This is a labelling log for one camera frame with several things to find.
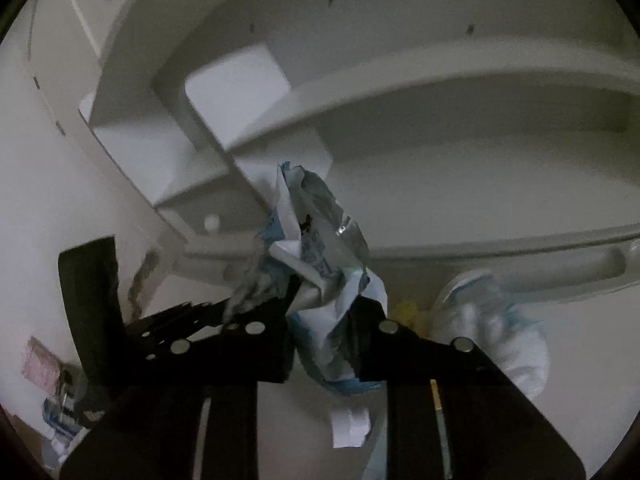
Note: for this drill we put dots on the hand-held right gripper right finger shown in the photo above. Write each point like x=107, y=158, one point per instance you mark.
x=370, y=350

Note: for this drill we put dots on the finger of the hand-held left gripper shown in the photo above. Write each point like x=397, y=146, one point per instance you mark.
x=155, y=327

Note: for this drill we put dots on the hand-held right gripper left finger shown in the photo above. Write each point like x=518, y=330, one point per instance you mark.
x=272, y=340

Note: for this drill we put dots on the blue white wrapper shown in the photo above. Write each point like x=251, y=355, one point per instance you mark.
x=320, y=260

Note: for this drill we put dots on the white paper slip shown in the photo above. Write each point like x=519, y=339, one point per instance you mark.
x=350, y=427

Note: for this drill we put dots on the pink printed packet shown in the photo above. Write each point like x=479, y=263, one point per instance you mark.
x=42, y=365

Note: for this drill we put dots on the white drawer with knob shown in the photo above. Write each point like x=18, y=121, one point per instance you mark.
x=190, y=225

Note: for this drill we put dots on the white crumpled plastic bag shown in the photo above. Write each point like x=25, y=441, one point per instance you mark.
x=490, y=330

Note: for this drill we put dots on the blue white packet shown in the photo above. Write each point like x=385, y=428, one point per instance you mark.
x=62, y=430

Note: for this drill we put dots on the white desk hutch shelf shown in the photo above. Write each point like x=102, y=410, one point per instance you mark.
x=450, y=160

